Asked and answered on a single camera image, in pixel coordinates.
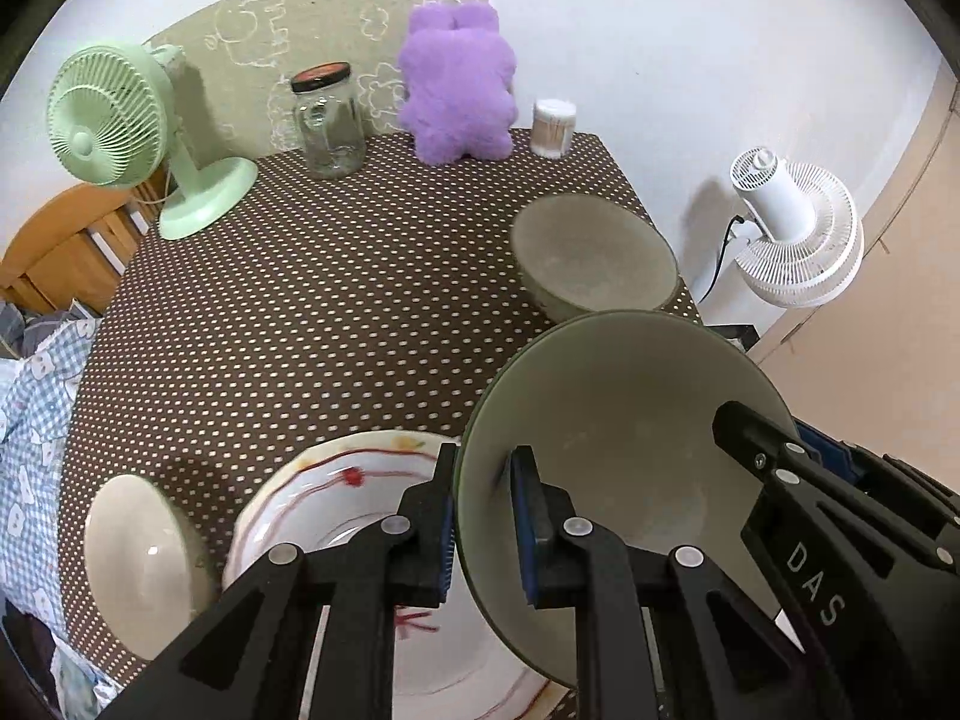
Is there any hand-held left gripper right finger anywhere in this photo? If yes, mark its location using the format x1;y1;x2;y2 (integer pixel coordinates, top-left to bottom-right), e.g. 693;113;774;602
510;445;826;720

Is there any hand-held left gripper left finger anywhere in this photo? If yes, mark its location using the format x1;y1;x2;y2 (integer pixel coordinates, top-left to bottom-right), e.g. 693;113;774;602
97;441;460;720

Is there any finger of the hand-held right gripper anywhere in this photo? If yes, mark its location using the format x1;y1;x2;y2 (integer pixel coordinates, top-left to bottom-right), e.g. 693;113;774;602
795;424;960;520
711;400;824;507

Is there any yellow floral plate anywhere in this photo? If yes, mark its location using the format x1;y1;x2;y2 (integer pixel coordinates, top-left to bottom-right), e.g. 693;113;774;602
223;430;578;720

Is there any small cream floral bowl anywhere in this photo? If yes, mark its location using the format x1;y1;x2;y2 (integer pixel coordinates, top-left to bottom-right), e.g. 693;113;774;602
84;472;218;662
454;310;803;691

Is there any large grey speckled bowl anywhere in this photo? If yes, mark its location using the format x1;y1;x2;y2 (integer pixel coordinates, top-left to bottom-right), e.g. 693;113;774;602
511;193;682;323

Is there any beige door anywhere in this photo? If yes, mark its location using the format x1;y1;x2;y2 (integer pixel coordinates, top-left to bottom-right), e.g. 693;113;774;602
750;60;960;496

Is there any white standing fan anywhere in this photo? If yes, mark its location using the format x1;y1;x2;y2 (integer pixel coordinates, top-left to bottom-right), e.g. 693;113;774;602
731;148;865;308

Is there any brown polka dot tablecloth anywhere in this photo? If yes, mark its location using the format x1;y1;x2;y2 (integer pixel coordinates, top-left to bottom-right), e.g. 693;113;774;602
56;131;706;691

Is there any cotton swab container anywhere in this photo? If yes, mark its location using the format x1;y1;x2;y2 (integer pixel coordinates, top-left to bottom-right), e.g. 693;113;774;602
531;99;578;158

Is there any glass jar with dark lid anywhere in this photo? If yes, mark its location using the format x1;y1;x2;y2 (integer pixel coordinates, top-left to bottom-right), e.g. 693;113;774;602
291;61;368;179

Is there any blue checked printed blanket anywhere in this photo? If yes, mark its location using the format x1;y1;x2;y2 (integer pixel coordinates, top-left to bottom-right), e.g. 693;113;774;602
0;315;102;616

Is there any purple plush toy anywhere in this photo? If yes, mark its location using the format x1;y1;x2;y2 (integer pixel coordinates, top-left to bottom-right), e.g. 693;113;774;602
396;2;520;164

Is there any dark cloth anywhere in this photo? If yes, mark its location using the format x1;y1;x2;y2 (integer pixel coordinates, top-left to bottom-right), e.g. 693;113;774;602
0;600;57;698

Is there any grey plaid pillow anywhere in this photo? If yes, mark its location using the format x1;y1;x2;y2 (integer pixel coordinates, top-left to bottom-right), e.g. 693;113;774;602
0;300;76;361

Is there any wooden bed headboard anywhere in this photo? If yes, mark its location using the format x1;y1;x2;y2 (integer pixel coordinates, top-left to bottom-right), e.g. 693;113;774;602
0;184;170;316

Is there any green desk fan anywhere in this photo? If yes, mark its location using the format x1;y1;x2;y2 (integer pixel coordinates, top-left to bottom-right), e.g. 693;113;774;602
46;43;260;241

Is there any black power cable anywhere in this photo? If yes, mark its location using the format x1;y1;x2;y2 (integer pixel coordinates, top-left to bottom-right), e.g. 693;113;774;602
697;214;751;301

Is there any beige cartoon wall sheet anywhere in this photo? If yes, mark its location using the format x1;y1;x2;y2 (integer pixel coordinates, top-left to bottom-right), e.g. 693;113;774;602
146;0;496;158

